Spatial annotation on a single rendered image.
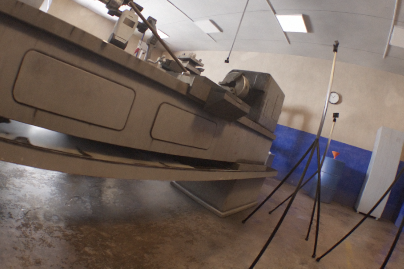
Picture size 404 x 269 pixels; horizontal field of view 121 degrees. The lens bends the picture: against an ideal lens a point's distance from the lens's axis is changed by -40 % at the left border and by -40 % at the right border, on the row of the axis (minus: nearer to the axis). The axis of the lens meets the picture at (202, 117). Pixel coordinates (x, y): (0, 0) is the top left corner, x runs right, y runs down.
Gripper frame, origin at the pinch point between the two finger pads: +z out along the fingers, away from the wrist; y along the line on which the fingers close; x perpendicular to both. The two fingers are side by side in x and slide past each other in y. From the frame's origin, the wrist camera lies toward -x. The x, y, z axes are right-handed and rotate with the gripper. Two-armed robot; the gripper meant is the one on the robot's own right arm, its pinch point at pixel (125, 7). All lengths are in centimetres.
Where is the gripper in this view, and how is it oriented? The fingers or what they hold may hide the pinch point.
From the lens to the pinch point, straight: 176.0
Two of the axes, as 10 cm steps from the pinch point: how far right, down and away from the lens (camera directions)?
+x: -7.6, 2.8, 5.9
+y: 6.5, 2.6, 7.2
